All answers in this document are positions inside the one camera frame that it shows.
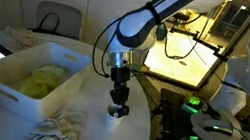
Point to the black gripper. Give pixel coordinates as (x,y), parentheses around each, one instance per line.
(120,79)

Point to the green Expo marker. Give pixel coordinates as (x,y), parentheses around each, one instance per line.
(115,114)

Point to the white waffle towel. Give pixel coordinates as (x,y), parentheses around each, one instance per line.
(54,129)

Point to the bright yellow cloth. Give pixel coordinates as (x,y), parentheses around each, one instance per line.
(40,85)

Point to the white cup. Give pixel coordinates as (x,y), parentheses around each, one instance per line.
(113,122)

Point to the white plastic basket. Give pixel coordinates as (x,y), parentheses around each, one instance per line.
(25,105)

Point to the grey office chair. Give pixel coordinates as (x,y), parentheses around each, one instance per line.
(72,21)

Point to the pink cloth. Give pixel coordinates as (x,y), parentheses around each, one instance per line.
(22,37)

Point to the black camera stand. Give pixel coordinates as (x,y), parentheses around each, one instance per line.
(210,44)

